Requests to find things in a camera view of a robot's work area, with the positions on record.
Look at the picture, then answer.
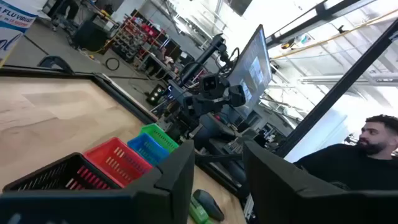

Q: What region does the black equipment box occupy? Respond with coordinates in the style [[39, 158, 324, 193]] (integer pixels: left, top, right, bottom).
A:
[[73, 15, 109, 52]]

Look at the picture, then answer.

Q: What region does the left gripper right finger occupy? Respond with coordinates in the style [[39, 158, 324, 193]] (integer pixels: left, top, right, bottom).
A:
[[243, 139, 354, 224]]

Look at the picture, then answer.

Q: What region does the black curved frame clamp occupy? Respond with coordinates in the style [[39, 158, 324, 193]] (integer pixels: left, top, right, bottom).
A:
[[37, 55, 75, 75]]

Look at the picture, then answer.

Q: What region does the black device with lights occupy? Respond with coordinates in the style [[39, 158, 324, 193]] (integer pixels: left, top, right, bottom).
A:
[[146, 83, 166, 106]]

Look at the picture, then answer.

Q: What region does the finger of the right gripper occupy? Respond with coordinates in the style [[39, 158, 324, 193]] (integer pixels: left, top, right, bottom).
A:
[[228, 84, 247, 108], [191, 93, 218, 116]]

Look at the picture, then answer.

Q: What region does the black metal table frame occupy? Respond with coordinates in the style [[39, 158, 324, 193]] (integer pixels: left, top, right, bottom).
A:
[[0, 65, 249, 203]]

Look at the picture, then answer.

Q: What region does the black plastic basket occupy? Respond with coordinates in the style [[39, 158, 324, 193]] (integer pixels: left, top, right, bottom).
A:
[[2, 152, 122, 192]]

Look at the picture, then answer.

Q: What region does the computer keyboard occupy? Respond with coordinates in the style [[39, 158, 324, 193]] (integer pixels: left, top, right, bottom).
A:
[[223, 127, 259, 155]]

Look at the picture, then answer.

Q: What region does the person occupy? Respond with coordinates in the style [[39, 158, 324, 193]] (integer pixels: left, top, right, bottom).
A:
[[46, 0, 81, 32], [294, 114, 398, 191]]

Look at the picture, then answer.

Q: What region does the shelf rack with bins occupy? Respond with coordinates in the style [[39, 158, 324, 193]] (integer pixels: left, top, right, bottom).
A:
[[111, 9, 181, 72]]

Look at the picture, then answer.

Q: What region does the blue plastic basket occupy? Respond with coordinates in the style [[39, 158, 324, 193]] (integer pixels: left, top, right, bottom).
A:
[[126, 133, 170, 167]]

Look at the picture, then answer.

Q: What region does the green plastic basket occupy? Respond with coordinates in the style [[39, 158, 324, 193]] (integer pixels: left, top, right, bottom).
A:
[[139, 123, 180, 154]]

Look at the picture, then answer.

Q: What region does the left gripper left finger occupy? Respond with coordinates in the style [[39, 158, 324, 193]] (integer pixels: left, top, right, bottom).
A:
[[123, 139, 196, 224]]

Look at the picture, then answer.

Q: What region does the computer monitor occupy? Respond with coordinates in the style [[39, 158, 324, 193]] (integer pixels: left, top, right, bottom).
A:
[[225, 24, 273, 118]]

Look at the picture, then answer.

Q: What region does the red plastic basket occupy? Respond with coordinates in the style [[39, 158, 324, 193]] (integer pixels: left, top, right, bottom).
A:
[[83, 136, 154, 189]]

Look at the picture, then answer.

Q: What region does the black metal beam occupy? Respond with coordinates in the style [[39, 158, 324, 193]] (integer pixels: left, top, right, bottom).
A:
[[275, 18, 398, 158]]

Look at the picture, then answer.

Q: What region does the black coiled floor cable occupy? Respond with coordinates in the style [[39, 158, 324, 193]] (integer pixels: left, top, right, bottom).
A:
[[104, 57, 121, 72]]

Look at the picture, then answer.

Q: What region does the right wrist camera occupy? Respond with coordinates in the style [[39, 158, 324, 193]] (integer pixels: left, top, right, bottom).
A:
[[201, 73, 219, 91]]

